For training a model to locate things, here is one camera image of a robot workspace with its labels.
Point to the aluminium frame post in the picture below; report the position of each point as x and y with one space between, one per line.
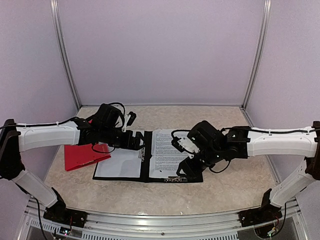
54 6
258 53

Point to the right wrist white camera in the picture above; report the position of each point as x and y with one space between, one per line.
184 144

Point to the right aluminium frame post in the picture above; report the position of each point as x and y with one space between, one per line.
258 53

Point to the aluminium front rail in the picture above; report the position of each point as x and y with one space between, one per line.
226 225

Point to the black folder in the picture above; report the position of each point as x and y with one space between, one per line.
145 168

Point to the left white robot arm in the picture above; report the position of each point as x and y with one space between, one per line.
18 138

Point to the printed text sheet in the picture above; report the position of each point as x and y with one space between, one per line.
165 158

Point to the left aluminium frame post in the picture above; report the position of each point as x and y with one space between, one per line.
54 6

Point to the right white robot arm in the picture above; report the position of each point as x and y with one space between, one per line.
304 142

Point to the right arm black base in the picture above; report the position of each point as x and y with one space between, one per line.
265 213

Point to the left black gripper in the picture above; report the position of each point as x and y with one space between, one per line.
129 144

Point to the red folder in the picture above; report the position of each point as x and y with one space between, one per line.
78 156

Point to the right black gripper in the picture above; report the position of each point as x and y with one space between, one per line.
191 171

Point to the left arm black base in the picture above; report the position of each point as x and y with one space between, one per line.
59 213

